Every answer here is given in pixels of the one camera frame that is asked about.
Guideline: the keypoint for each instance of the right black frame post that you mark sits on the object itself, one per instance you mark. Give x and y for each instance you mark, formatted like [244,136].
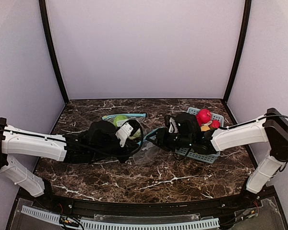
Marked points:
[239,49]

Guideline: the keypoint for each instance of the white slotted cable duct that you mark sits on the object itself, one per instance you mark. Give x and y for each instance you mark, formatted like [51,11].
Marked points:
[106,222]

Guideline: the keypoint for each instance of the orange fruit toy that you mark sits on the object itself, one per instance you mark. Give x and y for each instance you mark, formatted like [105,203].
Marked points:
[205,128]

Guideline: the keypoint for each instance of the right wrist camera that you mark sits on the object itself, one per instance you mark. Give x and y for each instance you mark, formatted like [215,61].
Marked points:
[170,123]

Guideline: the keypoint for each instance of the left black frame post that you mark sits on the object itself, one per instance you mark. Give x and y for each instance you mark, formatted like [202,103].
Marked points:
[51,50]

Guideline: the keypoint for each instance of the white cauliflower toy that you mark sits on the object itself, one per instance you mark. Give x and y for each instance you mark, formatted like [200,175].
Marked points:
[136,135]

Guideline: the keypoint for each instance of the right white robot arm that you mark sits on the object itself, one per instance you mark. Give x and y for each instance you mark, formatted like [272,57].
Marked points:
[184,132]

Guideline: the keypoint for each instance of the clear zip bag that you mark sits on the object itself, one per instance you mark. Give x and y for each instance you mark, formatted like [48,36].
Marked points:
[147,153]
[139,117]

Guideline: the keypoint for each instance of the red round fruit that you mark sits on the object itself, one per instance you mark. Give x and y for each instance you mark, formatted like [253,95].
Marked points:
[214,124]

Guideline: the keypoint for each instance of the green apple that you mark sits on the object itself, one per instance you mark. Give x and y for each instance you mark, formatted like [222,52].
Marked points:
[119,120]

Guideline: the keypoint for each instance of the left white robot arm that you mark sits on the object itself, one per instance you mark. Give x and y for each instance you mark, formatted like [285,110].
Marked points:
[100,141]

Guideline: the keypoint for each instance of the pink red apple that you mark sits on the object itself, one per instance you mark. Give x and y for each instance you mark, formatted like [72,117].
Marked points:
[203,117]

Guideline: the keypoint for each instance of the black frame post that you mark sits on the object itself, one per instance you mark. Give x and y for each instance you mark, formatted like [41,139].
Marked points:
[239,49]
[51,50]

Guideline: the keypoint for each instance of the light blue plastic basket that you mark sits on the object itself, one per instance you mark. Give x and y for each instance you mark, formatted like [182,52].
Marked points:
[200,151]

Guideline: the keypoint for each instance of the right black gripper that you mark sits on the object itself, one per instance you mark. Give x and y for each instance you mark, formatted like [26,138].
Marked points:
[163,136]

